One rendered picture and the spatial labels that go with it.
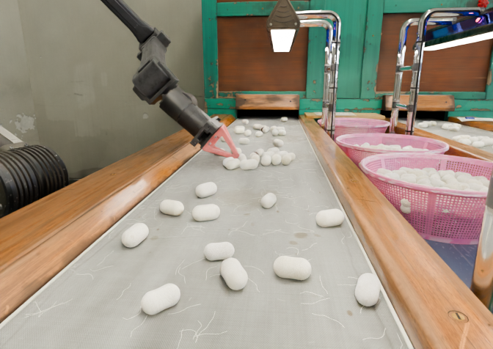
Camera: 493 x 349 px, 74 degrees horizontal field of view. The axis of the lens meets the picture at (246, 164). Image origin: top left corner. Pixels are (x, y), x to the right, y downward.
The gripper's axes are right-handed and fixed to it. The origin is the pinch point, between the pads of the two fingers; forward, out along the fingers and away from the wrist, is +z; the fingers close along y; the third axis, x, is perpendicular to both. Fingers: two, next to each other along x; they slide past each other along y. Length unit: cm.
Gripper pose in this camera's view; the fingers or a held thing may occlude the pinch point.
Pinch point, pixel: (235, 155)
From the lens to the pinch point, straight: 74.6
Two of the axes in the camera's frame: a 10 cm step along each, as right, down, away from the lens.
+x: -6.5, 7.2, 2.4
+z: 7.5, 6.5, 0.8
